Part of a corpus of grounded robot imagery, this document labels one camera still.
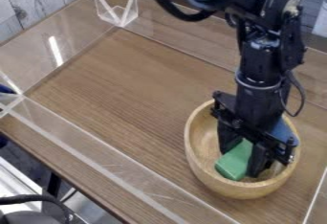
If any black cable lower left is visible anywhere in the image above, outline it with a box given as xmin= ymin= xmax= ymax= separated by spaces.
xmin=0 ymin=194 xmax=71 ymax=224

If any clear acrylic enclosure wall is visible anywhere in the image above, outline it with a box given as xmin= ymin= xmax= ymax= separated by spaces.
xmin=0 ymin=0 xmax=327 ymax=224

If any green rectangular block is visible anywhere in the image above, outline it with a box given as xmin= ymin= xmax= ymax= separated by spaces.
xmin=214 ymin=139 xmax=252 ymax=181

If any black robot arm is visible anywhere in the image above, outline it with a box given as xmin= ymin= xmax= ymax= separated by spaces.
xmin=154 ymin=0 xmax=306 ymax=177

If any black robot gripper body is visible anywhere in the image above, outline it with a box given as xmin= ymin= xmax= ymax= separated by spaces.
xmin=210 ymin=78 xmax=297 ymax=166

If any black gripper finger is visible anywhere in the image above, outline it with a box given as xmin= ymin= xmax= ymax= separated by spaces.
xmin=246 ymin=143 xmax=273 ymax=178
xmin=217 ymin=122 xmax=242 ymax=154

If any light wooden bowl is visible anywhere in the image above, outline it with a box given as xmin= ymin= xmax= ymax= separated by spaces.
xmin=184 ymin=100 xmax=301 ymax=200

